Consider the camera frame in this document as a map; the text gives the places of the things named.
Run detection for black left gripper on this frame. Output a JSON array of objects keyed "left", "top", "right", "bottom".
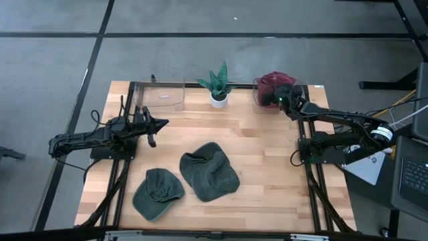
[{"left": 133, "top": 106, "right": 170, "bottom": 149}]

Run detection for clear plastic bin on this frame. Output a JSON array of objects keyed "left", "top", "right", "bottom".
[
  {"left": 132, "top": 79, "right": 186, "bottom": 113},
  {"left": 252, "top": 77, "right": 306, "bottom": 115}
]

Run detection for maroon baseball cap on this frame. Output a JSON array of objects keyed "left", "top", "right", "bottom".
[{"left": 256, "top": 71, "right": 298, "bottom": 108}]

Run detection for snake plant in white pot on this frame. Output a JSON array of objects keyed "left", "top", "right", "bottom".
[{"left": 196, "top": 60, "right": 235, "bottom": 110}]

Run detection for black floor stand foot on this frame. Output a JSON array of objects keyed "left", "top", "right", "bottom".
[{"left": 358, "top": 66, "right": 419, "bottom": 91}]

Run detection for black desk crossbar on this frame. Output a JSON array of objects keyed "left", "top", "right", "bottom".
[{"left": 344, "top": 123, "right": 413, "bottom": 165}]

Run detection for white laptop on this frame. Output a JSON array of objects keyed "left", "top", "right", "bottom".
[{"left": 343, "top": 144, "right": 389, "bottom": 187}]

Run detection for dark monitor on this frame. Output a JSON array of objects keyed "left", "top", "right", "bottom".
[{"left": 411, "top": 62, "right": 428, "bottom": 143}]

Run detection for black keyboard laptop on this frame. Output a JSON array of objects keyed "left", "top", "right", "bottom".
[{"left": 390, "top": 135, "right": 428, "bottom": 224}]

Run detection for grey stand foot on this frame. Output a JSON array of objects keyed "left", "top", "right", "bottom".
[{"left": 0, "top": 146, "right": 27, "bottom": 161}]

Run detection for black desk leg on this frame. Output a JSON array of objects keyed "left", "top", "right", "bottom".
[{"left": 387, "top": 208, "right": 401, "bottom": 239}]

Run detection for black aluminium table frame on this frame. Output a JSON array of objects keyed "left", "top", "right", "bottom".
[{"left": 80, "top": 80, "right": 357, "bottom": 234}]

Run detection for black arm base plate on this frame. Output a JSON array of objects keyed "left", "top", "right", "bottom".
[
  {"left": 298, "top": 138, "right": 347, "bottom": 165},
  {"left": 90, "top": 139, "right": 138, "bottom": 161}
]

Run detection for silver metal bracket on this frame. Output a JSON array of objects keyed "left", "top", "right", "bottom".
[
  {"left": 104, "top": 230, "right": 144, "bottom": 241},
  {"left": 290, "top": 233, "right": 330, "bottom": 241}
]

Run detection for yellow cable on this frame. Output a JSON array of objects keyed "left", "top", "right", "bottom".
[{"left": 372, "top": 88, "right": 417, "bottom": 118}]

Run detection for white cable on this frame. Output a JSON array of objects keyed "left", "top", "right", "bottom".
[{"left": 387, "top": 103, "right": 428, "bottom": 132}]

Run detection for black frame crossbeam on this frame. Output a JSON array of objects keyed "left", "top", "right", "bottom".
[{"left": 0, "top": 226, "right": 428, "bottom": 241}]

